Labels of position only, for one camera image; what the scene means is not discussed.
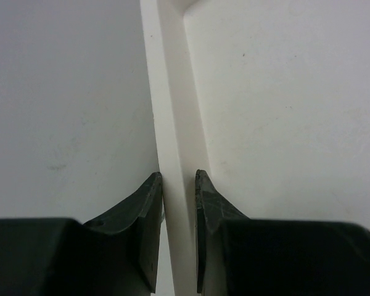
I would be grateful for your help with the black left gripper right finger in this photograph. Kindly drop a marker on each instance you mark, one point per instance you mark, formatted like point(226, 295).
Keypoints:
point(238, 255)

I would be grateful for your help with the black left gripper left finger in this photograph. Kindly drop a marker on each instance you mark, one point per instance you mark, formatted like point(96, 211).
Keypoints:
point(115, 253)

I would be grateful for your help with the white drawer cabinet box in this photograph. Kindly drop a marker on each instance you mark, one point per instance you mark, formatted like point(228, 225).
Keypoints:
point(272, 99)

